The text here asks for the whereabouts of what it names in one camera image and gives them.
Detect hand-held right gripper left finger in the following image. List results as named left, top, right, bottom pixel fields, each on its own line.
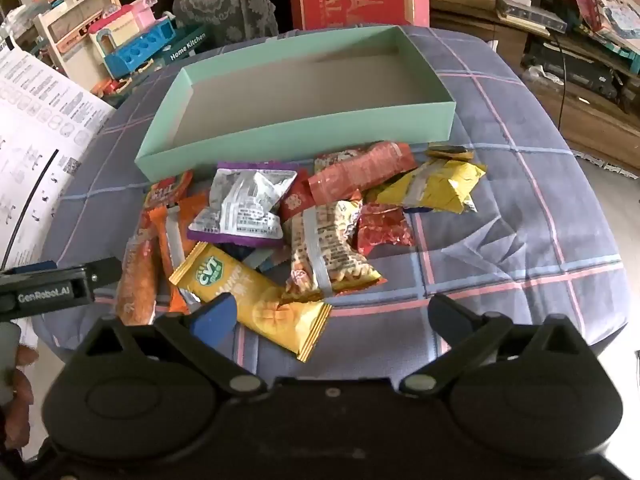
left=70, top=294, right=268, bottom=397

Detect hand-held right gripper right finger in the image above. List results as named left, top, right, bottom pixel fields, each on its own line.
left=399, top=294, right=597, bottom=397

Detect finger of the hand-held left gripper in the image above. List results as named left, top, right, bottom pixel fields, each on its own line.
left=0, top=257, right=123, bottom=302

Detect orange brown sausage packet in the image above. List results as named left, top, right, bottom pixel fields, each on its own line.
left=116, top=220, right=161, bottom=326

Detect yellow orange-print bar packet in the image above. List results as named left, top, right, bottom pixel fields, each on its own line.
left=169, top=241, right=333, bottom=362

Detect orange silver-stripe snack packet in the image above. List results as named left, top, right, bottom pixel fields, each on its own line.
left=150, top=192, right=211, bottom=313

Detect red yellow-print snack packet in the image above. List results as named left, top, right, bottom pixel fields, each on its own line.
left=144, top=170, right=195, bottom=211

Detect small crinkled red packet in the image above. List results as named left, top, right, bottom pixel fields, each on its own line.
left=356, top=204, right=416, bottom=258

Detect purple silver snack packet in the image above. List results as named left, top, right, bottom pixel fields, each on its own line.
left=187, top=161, right=298, bottom=248

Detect clear peanut snack packet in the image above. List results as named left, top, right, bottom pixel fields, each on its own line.
left=285, top=191, right=383, bottom=301

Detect yellow silver-stripe snack packet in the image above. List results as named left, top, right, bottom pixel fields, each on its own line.
left=375, top=159, right=487, bottom=215

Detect red flower-logo snack packet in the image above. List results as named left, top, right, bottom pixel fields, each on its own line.
left=279, top=176, right=317, bottom=223

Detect yellow cartoon snack packet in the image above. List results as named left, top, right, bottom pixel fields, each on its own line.
left=426, top=145, right=475, bottom=162

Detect long salmon red packet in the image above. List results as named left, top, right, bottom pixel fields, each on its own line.
left=307, top=141, right=418, bottom=206

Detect mint green cardboard box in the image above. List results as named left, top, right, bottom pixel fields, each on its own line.
left=135, top=25, right=457, bottom=181

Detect person's left hand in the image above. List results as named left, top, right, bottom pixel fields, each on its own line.
left=4, top=345, right=39, bottom=452

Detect white instruction sheet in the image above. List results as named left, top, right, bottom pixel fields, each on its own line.
left=0, top=42, right=117, bottom=271

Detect dark green toy box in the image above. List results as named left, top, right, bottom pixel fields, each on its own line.
left=145, top=22, right=211, bottom=68

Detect toy kitchen playset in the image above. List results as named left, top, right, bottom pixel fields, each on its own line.
left=32, top=0, right=176, bottom=96

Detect wooden cabinet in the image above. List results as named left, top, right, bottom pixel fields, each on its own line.
left=430, top=7, right=640, bottom=171

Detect black electronic device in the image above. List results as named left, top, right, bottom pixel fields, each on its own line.
left=522, top=40, right=621, bottom=101

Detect grey toy case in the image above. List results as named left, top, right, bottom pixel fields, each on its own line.
left=500, top=0, right=568, bottom=33

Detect picture book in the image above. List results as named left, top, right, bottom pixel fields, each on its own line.
left=565, top=0, right=640, bottom=56

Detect thin black cord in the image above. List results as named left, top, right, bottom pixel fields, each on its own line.
left=0, top=149, right=62, bottom=266

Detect black cable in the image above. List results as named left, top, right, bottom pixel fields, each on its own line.
left=552, top=30, right=567, bottom=131

